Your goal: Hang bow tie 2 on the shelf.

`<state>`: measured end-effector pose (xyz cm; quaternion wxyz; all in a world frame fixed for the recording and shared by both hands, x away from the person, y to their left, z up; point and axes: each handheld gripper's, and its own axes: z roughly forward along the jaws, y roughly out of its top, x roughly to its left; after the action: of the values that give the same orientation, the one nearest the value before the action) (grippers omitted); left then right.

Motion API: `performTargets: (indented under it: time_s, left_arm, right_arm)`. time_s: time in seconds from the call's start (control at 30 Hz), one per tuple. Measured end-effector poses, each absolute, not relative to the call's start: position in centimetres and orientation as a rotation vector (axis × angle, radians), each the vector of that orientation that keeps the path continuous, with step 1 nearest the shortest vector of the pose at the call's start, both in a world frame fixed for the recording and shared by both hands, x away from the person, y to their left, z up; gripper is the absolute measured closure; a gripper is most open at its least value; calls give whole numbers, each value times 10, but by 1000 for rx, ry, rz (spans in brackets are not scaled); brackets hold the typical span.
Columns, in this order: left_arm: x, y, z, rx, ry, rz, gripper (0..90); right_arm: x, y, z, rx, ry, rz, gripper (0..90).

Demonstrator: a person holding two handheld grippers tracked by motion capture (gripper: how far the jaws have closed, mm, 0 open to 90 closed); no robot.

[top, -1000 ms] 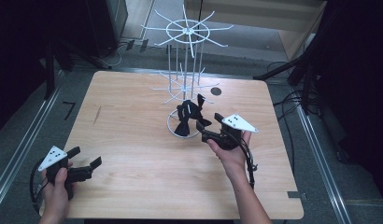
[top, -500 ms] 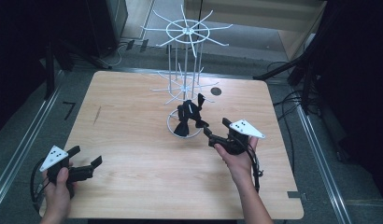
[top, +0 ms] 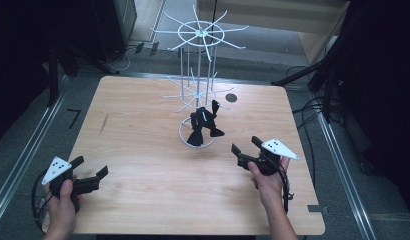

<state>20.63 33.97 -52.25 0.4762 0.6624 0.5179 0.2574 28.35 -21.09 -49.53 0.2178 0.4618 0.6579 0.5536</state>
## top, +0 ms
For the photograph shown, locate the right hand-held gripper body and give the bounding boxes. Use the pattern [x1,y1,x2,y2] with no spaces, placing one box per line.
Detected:
[237,138,300,177]

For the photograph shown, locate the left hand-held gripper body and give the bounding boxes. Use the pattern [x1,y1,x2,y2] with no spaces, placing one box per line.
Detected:
[41,156,102,213]

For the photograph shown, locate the black bow tie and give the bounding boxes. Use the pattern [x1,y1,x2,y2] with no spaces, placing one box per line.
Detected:
[200,99,226,139]
[186,107,211,148]

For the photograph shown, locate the white wire display rack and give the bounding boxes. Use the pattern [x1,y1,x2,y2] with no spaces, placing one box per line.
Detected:
[150,4,250,150]

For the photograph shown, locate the person's right hand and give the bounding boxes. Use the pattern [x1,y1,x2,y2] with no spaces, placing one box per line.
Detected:
[247,156,291,208]

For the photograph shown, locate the person's left hand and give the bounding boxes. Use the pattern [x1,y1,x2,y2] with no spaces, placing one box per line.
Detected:
[43,179,83,233]

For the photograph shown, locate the black metal stand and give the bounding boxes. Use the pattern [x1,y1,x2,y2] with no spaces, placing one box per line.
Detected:
[270,33,351,124]
[46,36,121,108]

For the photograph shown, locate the light wooden bench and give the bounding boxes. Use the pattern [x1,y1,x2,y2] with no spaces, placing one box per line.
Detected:
[196,0,351,66]

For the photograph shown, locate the dark cabinet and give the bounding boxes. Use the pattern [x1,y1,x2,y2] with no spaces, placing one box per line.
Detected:
[92,0,138,63]

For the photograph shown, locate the black floor cables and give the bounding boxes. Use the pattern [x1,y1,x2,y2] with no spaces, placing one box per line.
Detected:
[285,64,345,172]

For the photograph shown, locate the aluminium floor rail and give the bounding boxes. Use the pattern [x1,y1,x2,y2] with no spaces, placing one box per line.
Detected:
[316,112,378,240]
[0,75,71,231]

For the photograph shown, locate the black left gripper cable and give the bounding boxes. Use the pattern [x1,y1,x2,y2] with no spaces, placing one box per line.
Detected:
[30,169,52,231]

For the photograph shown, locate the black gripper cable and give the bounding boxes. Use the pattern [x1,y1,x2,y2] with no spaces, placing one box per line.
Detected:
[276,164,295,215]
[30,169,52,231]

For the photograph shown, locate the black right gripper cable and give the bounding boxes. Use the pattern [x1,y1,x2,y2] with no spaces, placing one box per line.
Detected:
[276,164,295,215]

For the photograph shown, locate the white floor cable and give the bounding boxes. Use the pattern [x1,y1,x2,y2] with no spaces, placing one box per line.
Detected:
[113,45,133,73]

